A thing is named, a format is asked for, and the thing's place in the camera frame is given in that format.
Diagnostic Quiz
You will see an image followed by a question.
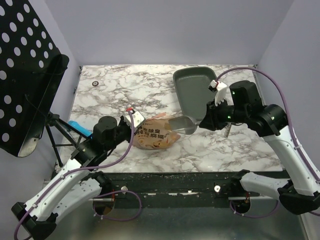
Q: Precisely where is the silver metal scoop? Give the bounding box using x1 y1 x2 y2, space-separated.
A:
168 115 200 135

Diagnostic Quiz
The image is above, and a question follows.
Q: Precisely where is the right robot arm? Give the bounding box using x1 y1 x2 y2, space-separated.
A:
199 80 320 215

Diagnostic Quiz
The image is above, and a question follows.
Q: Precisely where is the purple cable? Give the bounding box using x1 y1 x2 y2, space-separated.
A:
13 111 143 240
216 66 320 218

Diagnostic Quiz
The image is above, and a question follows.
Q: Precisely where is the pink cat litter bag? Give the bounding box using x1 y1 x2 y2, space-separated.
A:
132 112 181 150

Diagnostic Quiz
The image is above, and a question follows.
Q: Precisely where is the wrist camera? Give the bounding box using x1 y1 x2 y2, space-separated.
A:
208 80 228 107
124 107 146 132

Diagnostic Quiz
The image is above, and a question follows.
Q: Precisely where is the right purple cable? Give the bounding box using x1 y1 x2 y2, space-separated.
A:
216 66 320 218

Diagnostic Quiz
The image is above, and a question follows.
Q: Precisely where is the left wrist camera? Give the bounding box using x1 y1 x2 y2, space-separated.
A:
124 107 146 132

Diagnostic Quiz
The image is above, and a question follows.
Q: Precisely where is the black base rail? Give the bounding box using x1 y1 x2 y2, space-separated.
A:
84 171 283 210

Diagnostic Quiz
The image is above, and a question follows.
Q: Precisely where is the blue plastic handle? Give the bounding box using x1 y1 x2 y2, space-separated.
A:
67 120 92 139

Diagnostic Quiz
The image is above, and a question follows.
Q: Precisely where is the dark grey litter tray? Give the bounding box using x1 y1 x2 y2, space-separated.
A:
173 66 216 122

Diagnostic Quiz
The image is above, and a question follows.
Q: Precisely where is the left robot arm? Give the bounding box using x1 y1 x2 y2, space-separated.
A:
11 109 145 240

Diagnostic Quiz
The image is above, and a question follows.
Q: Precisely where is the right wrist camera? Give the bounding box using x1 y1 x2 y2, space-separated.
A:
208 80 228 107

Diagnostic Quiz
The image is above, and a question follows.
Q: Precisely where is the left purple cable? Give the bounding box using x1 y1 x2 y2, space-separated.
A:
13 111 143 240

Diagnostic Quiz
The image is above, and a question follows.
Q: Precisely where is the black perforated music stand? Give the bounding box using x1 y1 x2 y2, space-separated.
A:
0 0 80 158

